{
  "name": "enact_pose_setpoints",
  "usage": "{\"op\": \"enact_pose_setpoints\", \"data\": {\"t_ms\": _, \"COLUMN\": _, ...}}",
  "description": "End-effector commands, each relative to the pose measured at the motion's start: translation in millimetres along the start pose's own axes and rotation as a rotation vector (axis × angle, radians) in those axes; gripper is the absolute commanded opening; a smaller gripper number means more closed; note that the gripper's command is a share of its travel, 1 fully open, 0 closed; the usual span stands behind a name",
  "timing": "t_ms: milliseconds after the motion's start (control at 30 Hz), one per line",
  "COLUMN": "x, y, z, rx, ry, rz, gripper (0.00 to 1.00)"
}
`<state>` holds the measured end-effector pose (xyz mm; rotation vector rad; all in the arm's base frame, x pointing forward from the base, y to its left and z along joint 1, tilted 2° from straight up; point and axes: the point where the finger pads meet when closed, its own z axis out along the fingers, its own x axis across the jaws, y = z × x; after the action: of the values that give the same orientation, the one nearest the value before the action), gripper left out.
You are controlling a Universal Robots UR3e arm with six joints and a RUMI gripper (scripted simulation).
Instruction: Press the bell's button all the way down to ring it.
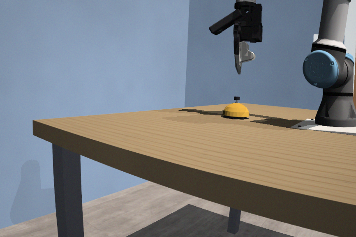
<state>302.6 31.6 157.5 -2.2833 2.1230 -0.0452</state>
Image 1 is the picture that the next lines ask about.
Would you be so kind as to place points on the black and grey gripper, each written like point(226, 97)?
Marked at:
point(247, 28)

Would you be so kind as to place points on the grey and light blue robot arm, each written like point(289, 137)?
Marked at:
point(328, 66)

